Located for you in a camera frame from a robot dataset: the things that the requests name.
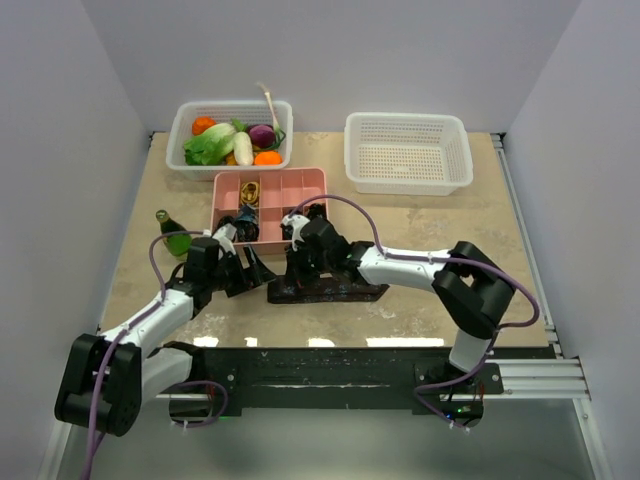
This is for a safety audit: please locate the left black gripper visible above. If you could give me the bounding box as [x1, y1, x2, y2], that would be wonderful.
[207, 244, 276, 298]

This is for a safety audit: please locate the white empty basket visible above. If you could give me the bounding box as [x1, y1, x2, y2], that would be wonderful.
[344, 112, 474, 196]

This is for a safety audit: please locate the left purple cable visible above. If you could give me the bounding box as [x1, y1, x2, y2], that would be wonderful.
[79, 229, 230, 479]

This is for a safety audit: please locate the orange tomato back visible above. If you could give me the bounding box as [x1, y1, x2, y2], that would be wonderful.
[191, 116, 216, 136]

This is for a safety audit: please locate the purple onion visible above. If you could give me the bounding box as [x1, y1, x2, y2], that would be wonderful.
[248, 125, 277, 149]

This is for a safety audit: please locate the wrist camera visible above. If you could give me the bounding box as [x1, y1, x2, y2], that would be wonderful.
[202, 223, 237, 253]
[281, 214, 310, 251]

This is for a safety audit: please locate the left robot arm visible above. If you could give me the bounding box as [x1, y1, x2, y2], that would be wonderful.
[54, 236, 276, 436]

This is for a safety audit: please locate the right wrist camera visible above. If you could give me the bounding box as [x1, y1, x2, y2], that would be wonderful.
[281, 214, 310, 251]

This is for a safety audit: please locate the rolled dark blue tie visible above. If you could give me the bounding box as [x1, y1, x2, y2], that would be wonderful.
[216, 204, 260, 243]

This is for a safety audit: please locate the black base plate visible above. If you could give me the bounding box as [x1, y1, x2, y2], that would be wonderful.
[162, 345, 504, 426]

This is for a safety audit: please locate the aluminium frame rail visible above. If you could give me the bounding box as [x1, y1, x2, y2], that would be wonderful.
[125, 350, 590, 402]

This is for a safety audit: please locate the brown patterned tie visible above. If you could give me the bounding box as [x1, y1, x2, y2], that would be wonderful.
[267, 278, 389, 304]

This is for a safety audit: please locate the white radish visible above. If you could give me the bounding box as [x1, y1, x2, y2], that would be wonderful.
[233, 132, 254, 166]

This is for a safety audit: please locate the green glass bottle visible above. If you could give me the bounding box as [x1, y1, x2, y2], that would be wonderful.
[155, 209, 192, 258]

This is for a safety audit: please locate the rolled yellow tie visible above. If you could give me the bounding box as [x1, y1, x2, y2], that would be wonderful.
[239, 181, 261, 208]

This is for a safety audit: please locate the orange front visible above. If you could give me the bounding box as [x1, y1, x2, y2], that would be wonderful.
[254, 151, 282, 166]

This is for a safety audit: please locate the rolled black orange tie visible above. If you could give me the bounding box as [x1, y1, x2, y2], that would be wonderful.
[306, 203, 328, 221]

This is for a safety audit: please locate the green onion stalk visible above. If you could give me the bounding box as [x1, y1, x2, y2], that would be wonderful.
[256, 81, 286, 147]

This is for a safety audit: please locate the purple cable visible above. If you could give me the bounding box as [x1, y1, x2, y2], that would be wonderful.
[79, 229, 230, 479]
[289, 194, 541, 432]

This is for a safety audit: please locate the white vegetable basket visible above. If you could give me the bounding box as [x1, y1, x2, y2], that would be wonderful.
[166, 100, 293, 181]

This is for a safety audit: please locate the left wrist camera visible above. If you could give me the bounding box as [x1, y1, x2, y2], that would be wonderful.
[202, 223, 237, 253]

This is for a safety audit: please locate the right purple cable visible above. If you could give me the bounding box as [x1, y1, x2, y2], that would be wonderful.
[289, 194, 541, 432]

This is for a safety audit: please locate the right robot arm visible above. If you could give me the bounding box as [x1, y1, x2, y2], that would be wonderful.
[281, 215, 515, 393]

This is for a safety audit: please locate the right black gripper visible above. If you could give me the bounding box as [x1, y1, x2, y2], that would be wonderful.
[284, 239, 334, 288]

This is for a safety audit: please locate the green lettuce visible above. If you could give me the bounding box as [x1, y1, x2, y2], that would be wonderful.
[183, 123, 237, 166]

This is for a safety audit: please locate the pink divided organizer tray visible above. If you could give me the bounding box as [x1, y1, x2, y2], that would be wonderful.
[211, 168, 327, 255]

